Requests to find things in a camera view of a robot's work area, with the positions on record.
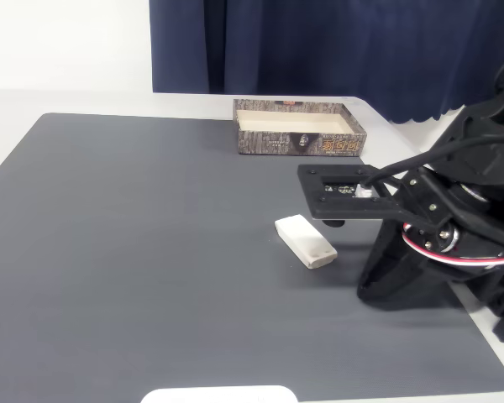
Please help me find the bark-pattern cardboard box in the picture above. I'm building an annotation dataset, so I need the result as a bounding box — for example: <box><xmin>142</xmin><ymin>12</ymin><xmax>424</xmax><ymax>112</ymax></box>
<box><xmin>233</xmin><ymin>98</ymin><xmax>368</xmax><ymax>158</ymax></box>

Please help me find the white rounded device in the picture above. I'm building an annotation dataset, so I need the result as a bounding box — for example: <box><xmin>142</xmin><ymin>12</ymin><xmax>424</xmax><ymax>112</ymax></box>
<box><xmin>140</xmin><ymin>385</ymin><xmax>299</xmax><ymax>403</ymax></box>

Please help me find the red white black servo cable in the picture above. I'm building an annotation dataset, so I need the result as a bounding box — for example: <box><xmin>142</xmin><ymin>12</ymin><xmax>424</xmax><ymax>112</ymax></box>
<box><xmin>402</xmin><ymin>222</ymin><xmax>504</xmax><ymax>270</ymax></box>

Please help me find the black camera cable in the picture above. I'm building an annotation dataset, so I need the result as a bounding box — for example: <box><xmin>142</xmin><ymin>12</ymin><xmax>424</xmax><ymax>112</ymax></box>
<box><xmin>360</xmin><ymin>133</ymin><xmax>504</xmax><ymax>188</ymax></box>

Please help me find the white eraser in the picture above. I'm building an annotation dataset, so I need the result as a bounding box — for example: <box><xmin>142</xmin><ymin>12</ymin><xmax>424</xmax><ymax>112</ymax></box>
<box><xmin>274</xmin><ymin>213</ymin><xmax>339</xmax><ymax>270</ymax></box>

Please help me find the navy blue curtain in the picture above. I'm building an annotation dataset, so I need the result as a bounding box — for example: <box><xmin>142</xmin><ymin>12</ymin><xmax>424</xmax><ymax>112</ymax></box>
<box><xmin>149</xmin><ymin>0</ymin><xmax>504</xmax><ymax>125</ymax></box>

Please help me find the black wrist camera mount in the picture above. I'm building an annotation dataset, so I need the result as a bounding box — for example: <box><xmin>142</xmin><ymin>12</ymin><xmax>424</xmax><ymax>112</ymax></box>
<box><xmin>297</xmin><ymin>163</ymin><xmax>451</xmax><ymax>230</ymax></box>

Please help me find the grey table mat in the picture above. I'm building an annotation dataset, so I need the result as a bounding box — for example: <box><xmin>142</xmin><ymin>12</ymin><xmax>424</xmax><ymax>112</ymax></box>
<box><xmin>0</xmin><ymin>112</ymin><xmax>504</xmax><ymax>398</ymax></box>

